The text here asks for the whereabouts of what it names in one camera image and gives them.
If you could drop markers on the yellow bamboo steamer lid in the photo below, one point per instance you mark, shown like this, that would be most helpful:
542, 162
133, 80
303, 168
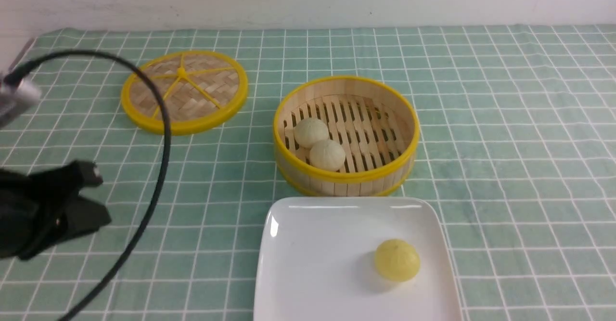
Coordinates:
201, 90

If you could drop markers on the yellow steamed bun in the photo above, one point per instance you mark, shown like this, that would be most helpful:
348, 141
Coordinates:
396, 260

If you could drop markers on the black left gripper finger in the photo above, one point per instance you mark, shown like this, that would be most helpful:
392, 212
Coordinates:
60, 185
70, 220

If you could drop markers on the white steamed bun front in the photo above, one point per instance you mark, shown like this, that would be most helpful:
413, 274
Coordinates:
327, 155

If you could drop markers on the white steamed bun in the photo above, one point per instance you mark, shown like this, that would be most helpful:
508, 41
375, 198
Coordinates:
327, 155
309, 131

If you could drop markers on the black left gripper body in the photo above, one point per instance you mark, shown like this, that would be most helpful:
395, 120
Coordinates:
21, 217

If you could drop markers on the white square plate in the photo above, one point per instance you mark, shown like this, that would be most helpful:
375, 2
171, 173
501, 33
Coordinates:
316, 262

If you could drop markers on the yellow bamboo steamer basket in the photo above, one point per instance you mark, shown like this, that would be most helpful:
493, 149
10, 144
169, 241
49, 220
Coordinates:
375, 125

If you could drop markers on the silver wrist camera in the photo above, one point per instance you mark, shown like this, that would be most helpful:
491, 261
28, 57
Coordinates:
17, 95

